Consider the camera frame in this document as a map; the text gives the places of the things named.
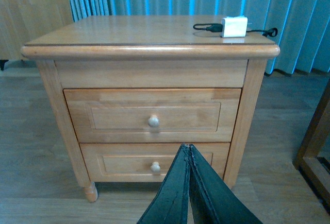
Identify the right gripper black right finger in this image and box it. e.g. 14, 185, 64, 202
189, 145, 261, 223

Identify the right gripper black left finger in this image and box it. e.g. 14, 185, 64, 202
138, 145, 190, 223

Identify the wooden drawer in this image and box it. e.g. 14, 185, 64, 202
78, 139, 230, 182
64, 88, 241, 143

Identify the round bottom drawer knob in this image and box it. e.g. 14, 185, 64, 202
150, 162, 161, 173

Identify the round drawer knob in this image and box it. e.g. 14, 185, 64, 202
147, 115, 160, 128
150, 162, 161, 173

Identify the round top drawer knob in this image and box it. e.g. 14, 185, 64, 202
147, 115, 160, 128

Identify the wooden nightstand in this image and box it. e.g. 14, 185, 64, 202
21, 15, 280, 202

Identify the white power adapter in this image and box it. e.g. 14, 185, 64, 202
220, 16, 248, 38

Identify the grey pleated curtain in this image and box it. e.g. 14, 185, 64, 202
70, 0, 329, 74

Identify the black cabinet leg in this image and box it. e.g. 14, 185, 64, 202
0, 60, 8, 71

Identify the light wooden cabinet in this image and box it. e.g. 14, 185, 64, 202
1, 0, 73, 60

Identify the dark wooden furniture frame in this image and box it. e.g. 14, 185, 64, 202
293, 83, 329, 205

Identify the black cable on nightstand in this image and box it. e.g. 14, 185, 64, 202
192, 23, 278, 38

